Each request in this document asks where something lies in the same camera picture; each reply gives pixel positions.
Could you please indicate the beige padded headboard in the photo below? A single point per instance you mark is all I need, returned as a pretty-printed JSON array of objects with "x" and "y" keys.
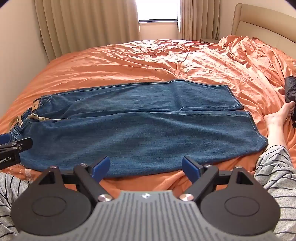
[{"x": 256, "y": 23}]

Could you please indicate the blue denim pants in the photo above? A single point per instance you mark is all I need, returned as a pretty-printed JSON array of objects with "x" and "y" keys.
[{"x": 143, "y": 129}]

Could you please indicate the dark cloth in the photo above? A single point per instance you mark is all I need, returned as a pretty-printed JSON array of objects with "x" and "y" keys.
[{"x": 291, "y": 90}]

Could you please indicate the wide beige curtain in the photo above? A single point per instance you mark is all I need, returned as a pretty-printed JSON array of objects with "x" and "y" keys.
[{"x": 87, "y": 20}]

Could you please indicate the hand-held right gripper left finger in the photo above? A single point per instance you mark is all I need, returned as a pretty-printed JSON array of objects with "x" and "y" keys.
[{"x": 101, "y": 165}]

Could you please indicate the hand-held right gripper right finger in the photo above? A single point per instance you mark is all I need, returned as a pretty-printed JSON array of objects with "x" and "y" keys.
[{"x": 189, "y": 168}]

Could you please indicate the orange bed sheet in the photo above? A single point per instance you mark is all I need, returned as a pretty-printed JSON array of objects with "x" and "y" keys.
[{"x": 111, "y": 62}]

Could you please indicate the beige nightstand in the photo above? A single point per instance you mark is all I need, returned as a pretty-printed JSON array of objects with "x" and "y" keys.
[{"x": 209, "y": 40}]

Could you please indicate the narrow beige curtain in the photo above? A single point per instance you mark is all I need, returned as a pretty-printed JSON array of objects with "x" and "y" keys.
[{"x": 198, "y": 18}]

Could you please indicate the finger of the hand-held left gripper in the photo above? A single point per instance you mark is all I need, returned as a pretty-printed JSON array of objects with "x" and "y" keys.
[
  {"x": 22, "y": 144},
  {"x": 4, "y": 139}
]

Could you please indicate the window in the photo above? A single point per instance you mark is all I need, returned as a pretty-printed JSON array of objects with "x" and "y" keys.
[{"x": 158, "y": 10}]

